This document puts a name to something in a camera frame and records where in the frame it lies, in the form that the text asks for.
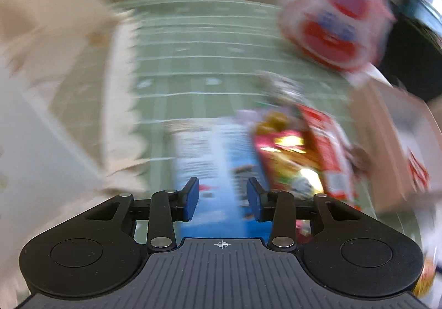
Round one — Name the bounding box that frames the cream lace cloth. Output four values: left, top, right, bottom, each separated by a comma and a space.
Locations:
0, 0, 153, 309

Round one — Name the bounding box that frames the blue snack packet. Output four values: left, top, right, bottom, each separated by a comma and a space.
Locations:
171, 117, 274, 240

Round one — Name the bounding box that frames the tan cardboard box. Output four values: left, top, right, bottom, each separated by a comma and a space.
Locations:
348, 80, 436, 214

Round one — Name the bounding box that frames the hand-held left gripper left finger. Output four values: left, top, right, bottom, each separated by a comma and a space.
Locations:
83, 177, 200, 251

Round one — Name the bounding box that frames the grey white snack packet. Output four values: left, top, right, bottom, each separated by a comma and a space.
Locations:
257, 71, 306, 107

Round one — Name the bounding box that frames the red white rabbit snack bag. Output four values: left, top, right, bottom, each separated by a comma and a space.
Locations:
277, 0, 398, 88

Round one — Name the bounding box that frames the green checkered tablecloth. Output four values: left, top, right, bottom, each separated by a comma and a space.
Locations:
52, 0, 427, 248

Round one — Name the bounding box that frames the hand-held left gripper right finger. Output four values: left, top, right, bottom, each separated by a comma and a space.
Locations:
246, 177, 364, 251

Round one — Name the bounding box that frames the red yellow snack packet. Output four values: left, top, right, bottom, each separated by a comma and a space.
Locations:
251, 104, 361, 208

